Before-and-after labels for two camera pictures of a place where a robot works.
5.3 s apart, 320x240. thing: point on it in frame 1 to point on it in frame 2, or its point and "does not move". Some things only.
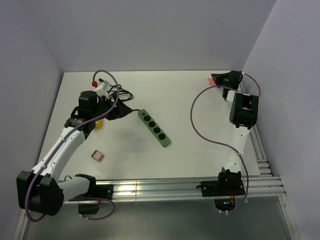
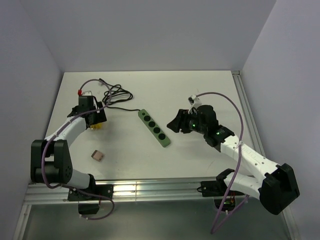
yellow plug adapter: x=99 y=124 does not move
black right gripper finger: x=221 y=77 to x=177 y=124
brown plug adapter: x=97 y=155 does not move
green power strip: x=154 y=128 does not move
